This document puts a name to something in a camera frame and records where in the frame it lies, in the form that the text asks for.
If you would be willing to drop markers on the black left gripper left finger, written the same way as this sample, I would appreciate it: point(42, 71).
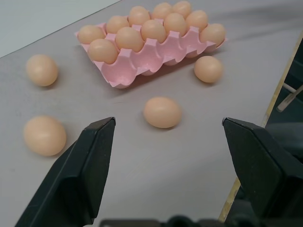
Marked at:
point(78, 172)

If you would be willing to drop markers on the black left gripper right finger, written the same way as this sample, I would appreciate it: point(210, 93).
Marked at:
point(262, 165)

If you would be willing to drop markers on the beige egg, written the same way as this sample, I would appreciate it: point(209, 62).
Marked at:
point(129, 38)
point(44, 135)
point(162, 115)
point(208, 69)
point(181, 8)
point(139, 15)
point(212, 34)
point(116, 23)
point(154, 30)
point(175, 23)
point(197, 20)
point(91, 34)
point(102, 50)
point(161, 10)
point(41, 70)

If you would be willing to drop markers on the wooden stool leg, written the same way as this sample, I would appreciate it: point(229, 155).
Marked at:
point(290, 98)

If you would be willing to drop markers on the pink egg tray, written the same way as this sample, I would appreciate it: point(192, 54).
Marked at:
point(151, 58)

